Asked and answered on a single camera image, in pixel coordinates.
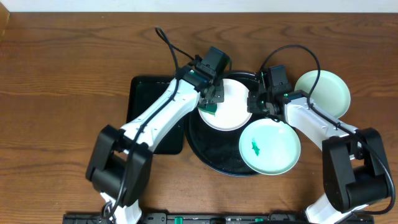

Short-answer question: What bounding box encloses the black rectangular tray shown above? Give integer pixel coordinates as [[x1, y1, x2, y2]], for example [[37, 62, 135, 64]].
[[126, 76, 184, 155]]

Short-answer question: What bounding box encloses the light green plate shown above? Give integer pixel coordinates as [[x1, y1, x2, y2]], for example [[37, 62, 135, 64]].
[[239, 118, 301, 175], [294, 70, 351, 118]]

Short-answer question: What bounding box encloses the white plate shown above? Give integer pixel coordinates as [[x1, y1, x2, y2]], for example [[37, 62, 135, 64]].
[[199, 79, 252, 131]]

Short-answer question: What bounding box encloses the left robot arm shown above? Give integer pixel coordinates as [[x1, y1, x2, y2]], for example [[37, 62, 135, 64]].
[[86, 66, 226, 223]]

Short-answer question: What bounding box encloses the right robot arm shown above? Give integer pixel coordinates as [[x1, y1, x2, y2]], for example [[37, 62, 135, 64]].
[[248, 90, 396, 223]]

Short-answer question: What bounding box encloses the green sponge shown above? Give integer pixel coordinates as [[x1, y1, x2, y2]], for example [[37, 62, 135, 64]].
[[198, 103, 217, 116]]

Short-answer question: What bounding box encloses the black round tray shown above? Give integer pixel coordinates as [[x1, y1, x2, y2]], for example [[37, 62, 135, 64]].
[[183, 70, 296, 177]]

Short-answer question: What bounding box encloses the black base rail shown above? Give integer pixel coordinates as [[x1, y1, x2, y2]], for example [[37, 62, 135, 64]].
[[62, 211, 374, 224]]

